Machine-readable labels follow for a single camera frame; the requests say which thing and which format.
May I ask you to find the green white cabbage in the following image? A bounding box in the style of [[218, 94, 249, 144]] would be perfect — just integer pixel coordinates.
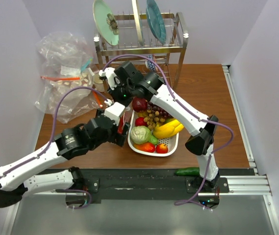
[[129, 126, 151, 144]]

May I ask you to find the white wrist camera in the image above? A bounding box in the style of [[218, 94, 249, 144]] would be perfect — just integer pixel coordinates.
[[103, 99, 126, 126], [99, 67, 118, 90]]

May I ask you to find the clear polka dot zip bag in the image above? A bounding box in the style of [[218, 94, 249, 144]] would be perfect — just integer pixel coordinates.
[[118, 107, 132, 134]]

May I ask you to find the pile of clear plastic bags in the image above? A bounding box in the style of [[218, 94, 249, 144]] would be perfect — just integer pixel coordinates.
[[35, 32, 101, 123]]

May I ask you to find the green cucumber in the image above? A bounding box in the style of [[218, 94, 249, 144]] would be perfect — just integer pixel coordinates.
[[175, 167, 200, 176]]

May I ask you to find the white perforated fruit tray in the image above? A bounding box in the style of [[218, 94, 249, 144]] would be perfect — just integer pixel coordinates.
[[128, 105, 184, 157]]

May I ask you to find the orange red pepper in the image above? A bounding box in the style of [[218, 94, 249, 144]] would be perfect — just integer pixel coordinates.
[[133, 142, 155, 153]]

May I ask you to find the small red apple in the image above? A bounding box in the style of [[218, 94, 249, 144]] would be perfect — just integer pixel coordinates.
[[155, 143, 168, 154]]

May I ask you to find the mint green flower plate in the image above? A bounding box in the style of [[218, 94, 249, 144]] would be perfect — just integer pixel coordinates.
[[93, 0, 119, 46]]

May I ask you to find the small red strawberry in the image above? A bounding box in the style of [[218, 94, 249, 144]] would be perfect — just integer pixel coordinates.
[[135, 117, 147, 127]]

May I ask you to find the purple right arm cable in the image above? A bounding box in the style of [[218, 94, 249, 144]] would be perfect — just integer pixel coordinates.
[[103, 54, 234, 207]]

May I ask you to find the red plastic lobster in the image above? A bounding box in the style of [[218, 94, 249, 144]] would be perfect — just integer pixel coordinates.
[[118, 112, 132, 134]]

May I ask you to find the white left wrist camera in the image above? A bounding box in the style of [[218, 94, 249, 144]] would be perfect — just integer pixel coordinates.
[[103, 99, 126, 126]]

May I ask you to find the cream ceramic cup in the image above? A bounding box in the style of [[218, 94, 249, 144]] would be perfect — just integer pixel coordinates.
[[93, 73, 105, 93]]

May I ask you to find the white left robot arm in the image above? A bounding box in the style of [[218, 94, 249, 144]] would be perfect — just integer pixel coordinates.
[[0, 115, 130, 208]]

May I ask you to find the large yellow banana bunch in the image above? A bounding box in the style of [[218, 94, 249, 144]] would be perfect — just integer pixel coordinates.
[[153, 119, 184, 139]]

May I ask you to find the purple grape bunch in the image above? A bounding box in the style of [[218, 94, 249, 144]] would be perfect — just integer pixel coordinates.
[[147, 102, 172, 119]]

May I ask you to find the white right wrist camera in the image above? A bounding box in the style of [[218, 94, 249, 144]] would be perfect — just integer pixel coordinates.
[[99, 67, 118, 90]]

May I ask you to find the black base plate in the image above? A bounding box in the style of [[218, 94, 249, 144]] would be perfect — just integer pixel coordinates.
[[55, 168, 230, 204]]

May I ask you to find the teal blue plate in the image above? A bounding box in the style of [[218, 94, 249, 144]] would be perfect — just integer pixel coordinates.
[[146, 0, 166, 45]]

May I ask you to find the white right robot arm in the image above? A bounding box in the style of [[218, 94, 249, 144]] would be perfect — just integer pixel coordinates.
[[103, 61, 220, 192]]

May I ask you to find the beige rimmed plate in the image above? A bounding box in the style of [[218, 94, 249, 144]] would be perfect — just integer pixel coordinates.
[[131, 0, 144, 46]]

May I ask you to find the steel dish rack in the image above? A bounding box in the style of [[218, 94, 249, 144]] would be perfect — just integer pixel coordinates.
[[94, 12, 189, 89]]

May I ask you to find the dark red apple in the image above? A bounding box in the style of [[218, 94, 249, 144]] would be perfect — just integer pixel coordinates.
[[132, 97, 148, 112]]

